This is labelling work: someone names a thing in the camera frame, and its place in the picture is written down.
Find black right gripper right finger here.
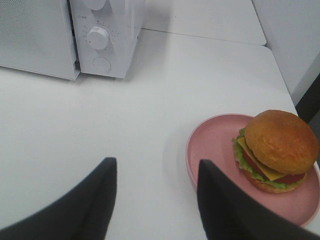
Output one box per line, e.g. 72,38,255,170
196,159,320,240

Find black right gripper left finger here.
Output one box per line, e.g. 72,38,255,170
0,157,117,240

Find pink round plate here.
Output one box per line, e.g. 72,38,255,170
186,114,320,227

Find burger with sesame-free bun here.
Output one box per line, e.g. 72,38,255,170
232,109,320,194

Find round white door button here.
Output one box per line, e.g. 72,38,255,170
92,57,112,75

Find white timer knob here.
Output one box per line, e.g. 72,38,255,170
86,26,110,50

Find white microwave door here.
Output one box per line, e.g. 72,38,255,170
0,0,80,80

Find white microwave oven body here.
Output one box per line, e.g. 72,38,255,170
69,0,146,79

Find white partition panel right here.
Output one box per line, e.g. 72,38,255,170
252,0,320,105

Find upper white power knob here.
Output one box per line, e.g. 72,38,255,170
83,0,107,11

